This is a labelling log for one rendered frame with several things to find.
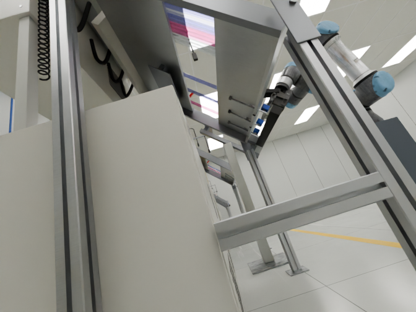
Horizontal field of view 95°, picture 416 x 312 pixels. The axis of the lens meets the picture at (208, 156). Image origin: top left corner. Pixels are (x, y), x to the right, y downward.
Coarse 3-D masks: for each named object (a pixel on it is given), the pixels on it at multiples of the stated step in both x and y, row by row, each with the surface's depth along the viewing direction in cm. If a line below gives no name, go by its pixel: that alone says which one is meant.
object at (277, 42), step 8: (280, 40) 50; (272, 48) 49; (272, 56) 51; (272, 64) 57; (264, 72) 57; (264, 80) 60; (264, 88) 66; (256, 104) 73; (256, 112) 79; (248, 136) 100
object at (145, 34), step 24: (96, 0) 72; (120, 0) 66; (144, 0) 61; (120, 24) 78; (144, 24) 71; (168, 24) 65; (144, 48) 84; (168, 48) 76; (144, 72) 104; (168, 72) 86
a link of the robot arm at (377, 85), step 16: (320, 32) 106; (336, 32) 104; (336, 48) 105; (336, 64) 109; (352, 64) 101; (352, 80) 104; (368, 80) 97; (384, 80) 94; (368, 96) 99; (384, 96) 97
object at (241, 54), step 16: (224, 32) 57; (240, 32) 54; (256, 32) 52; (224, 48) 62; (240, 48) 59; (256, 48) 56; (224, 64) 69; (240, 64) 65; (256, 64) 61; (224, 80) 76; (240, 80) 72; (256, 80) 68; (224, 96) 86; (240, 96) 80; (256, 96) 75; (224, 112) 99; (240, 112) 91; (240, 128) 106
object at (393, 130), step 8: (384, 120) 99; (392, 120) 99; (384, 128) 98; (392, 128) 98; (400, 128) 98; (384, 136) 96; (392, 136) 96; (400, 136) 96; (408, 136) 96; (392, 144) 95; (400, 144) 95; (408, 144) 95; (400, 152) 93; (408, 152) 93; (400, 160) 92; (408, 160) 92; (408, 168) 90
